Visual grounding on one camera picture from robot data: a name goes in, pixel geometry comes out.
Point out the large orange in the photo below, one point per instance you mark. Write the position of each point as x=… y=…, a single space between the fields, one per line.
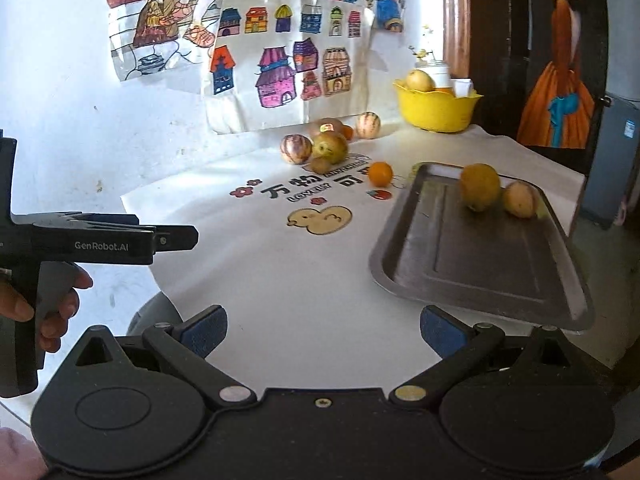
x=442 y=89

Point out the small orange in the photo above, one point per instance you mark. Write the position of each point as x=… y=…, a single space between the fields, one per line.
x=347 y=133

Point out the small brown kiwi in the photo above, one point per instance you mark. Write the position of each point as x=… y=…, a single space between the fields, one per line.
x=320 y=165

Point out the yellow lemon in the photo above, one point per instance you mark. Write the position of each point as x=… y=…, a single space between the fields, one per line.
x=480 y=187

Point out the small pale yellow melon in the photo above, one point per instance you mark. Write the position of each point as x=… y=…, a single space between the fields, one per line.
x=520 y=200

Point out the yellow plastic bowl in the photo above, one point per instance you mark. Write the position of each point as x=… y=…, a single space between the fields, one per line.
x=435 y=112

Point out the striped pepino melon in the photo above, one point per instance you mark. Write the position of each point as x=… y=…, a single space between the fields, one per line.
x=368 y=125
x=295 y=149

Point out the yellow pear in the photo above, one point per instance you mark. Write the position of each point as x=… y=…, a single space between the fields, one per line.
x=419 y=81

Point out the metal baking tray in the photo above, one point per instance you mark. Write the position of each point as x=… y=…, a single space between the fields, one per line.
x=475 y=270

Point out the wooden door frame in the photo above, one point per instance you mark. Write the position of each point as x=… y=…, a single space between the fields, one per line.
x=455 y=10

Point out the white printed table mat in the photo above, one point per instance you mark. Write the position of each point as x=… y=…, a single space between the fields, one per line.
x=280 y=280

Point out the person's left hand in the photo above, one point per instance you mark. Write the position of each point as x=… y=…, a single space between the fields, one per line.
x=62 y=310

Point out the orange tangerine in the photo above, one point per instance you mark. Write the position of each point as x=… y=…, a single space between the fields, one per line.
x=381 y=172

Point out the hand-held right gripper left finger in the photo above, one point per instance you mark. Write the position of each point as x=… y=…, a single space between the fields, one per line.
x=207 y=330

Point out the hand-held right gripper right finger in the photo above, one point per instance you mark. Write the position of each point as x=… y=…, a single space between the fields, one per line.
x=440 y=332

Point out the glass vase with yellow flowers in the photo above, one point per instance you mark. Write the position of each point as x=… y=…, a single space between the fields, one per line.
x=422 y=53

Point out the brown kiwi with sticker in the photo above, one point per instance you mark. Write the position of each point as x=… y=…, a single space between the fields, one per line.
x=330 y=124

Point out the person's left forearm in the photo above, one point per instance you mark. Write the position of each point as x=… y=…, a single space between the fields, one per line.
x=17 y=457

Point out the grey refrigerator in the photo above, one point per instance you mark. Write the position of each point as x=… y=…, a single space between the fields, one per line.
x=610 y=170

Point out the orange dress painting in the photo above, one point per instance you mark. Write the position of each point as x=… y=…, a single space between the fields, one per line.
x=560 y=85

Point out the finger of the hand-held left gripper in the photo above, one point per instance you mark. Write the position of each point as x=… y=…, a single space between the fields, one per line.
x=175 y=238

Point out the yellow green apple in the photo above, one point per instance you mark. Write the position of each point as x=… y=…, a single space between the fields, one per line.
x=330 y=146

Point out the grey round stool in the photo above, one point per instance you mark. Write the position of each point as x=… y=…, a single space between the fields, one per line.
x=155 y=312

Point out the coloured figures wall poster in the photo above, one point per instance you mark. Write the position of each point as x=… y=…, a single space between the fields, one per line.
x=150 y=20

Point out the house drawing paper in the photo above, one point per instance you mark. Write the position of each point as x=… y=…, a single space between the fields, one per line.
x=280 y=105

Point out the white folded paper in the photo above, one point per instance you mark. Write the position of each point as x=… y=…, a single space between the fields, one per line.
x=461 y=87

